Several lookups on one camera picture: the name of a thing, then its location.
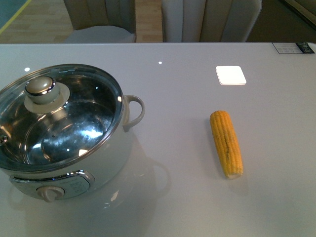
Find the yellow corn cob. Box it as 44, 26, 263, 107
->
209, 111, 243, 179

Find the glass pot lid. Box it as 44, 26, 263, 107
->
0, 64, 123, 172

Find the white electric cooking pot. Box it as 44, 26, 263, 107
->
0, 76, 145, 202

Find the beige chair right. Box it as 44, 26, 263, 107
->
161, 0, 262, 42

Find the beige chair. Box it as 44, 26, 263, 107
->
64, 0, 137, 43
161, 0, 262, 42

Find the beige chair left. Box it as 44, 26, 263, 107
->
64, 0, 137, 43

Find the label sticker on table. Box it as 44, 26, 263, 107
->
272, 42, 315, 54

